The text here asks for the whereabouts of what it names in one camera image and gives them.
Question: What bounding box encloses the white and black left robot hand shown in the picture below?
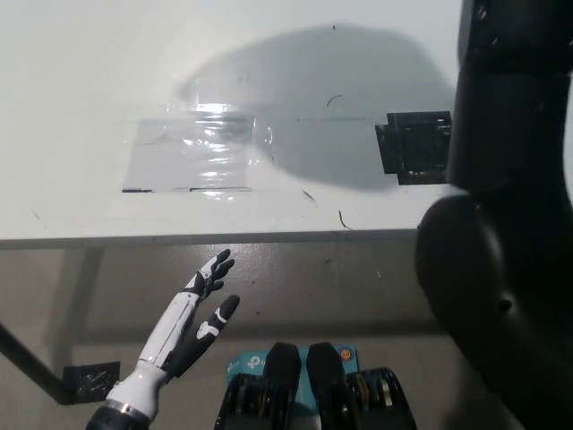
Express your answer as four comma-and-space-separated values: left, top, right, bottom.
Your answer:
108, 248, 242, 421

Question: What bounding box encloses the teal tp-link box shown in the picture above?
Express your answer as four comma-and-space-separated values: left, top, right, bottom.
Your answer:
225, 343, 359, 411

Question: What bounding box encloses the black floor tape patch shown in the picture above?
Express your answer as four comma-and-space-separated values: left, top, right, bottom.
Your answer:
62, 361, 121, 404

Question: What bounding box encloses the black table leg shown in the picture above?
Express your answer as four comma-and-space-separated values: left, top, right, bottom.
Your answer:
0, 313, 75, 407

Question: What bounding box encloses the clear tape patch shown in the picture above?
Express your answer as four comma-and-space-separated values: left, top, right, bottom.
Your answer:
122, 104, 275, 194

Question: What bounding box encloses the black ribbed robot torso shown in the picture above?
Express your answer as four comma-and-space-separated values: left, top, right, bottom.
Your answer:
213, 342, 415, 430

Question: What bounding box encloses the black tape square marker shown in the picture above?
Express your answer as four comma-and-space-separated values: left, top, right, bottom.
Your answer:
374, 110, 453, 186

